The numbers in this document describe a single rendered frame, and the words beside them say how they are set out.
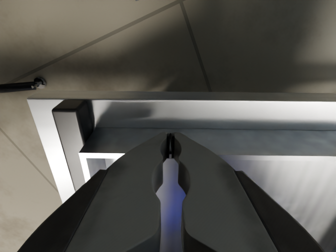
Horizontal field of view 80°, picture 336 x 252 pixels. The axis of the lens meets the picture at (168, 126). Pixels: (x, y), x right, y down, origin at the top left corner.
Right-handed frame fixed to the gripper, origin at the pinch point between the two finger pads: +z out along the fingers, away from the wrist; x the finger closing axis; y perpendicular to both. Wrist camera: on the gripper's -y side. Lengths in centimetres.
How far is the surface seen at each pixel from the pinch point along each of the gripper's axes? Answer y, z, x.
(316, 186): 7.5, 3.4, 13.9
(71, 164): 3.6, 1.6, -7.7
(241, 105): -0.5, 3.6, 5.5
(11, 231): 148, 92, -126
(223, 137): 1.5, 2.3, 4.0
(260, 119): 0.6, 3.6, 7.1
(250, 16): -7, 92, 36
